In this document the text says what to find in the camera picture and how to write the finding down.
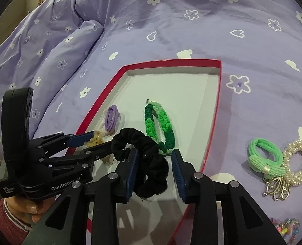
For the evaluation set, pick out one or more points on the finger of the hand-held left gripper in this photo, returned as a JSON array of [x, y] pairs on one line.
[[82, 137], [94, 155]]

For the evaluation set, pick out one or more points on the black scrunchie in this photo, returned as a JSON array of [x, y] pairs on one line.
[[153, 145]]

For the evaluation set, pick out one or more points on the yellow hair claw clip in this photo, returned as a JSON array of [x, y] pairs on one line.
[[97, 140]]

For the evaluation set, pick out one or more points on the purple floral blanket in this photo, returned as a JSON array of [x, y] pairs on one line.
[[166, 30]]

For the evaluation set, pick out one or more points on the person's left forearm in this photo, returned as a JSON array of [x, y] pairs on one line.
[[9, 233]]

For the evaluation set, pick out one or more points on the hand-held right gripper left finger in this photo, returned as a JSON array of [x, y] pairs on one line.
[[131, 176]]

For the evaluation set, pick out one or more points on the person's left hand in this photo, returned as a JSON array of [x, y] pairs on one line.
[[23, 206]]

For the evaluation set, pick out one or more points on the red shallow box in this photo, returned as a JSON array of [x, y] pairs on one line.
[[186, 102]]

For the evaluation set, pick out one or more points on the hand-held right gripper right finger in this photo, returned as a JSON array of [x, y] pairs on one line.
[[178, 176]]

